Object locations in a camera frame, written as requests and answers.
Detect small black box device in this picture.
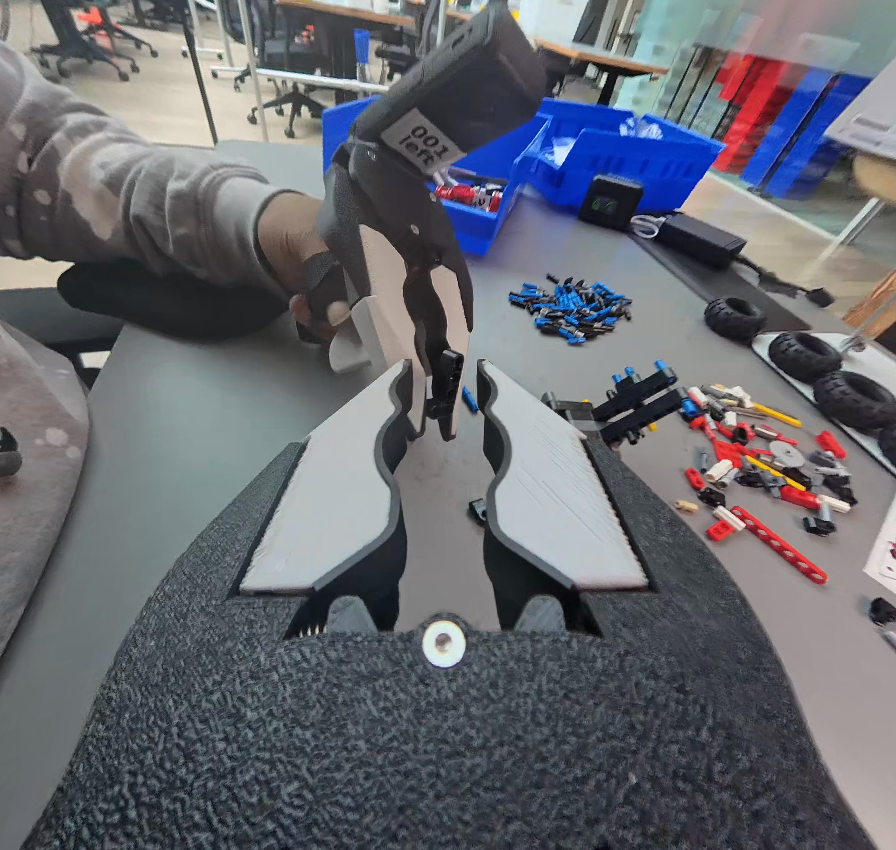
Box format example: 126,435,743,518
578,174,645,231

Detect black armrest cushion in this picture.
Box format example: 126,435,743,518
57,262,295,340

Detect wooden table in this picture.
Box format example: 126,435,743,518
533,38,669,105
275,0,421,88

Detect black power adapter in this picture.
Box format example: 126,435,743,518
630,230,813,333
654,212,749,270

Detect white metal frame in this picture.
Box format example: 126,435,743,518
175,0,456,144

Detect black adapter cable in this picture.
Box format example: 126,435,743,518
735,255,837,308

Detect small black toy beam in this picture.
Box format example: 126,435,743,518
426,348,465,423

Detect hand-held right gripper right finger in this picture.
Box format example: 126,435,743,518
476,358,650,593

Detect long red toy beam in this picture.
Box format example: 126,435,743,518
731,506,829,585

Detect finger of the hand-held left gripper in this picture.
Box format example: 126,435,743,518
428,264,473,442
358,226,429,439

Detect person's left forearm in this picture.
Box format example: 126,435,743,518
0,42,298,298

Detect black office chair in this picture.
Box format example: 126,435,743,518
246,0,330,139
28,0,158,83

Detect blue storage bin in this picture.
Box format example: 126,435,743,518
322,98,547,258
521,98,725,210

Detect person's left hand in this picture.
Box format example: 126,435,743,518
255,191,352,343

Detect pile of mixed toy pieces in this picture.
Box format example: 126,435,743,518
675,381,861,543

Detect translucent storage box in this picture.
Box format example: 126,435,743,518
519,0,597,46

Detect red parts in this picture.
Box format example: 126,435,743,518
434,181,505,214

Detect sticker sheet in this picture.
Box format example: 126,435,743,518
863,514,896,595

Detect pile of blue black pins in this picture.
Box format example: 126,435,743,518
507,272,634,346

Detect black toy brick assembly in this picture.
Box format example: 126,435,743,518
542,360,690,445

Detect white tray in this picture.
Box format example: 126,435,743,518
752,332,896,476

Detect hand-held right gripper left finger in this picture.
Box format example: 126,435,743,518
238,359,415,595

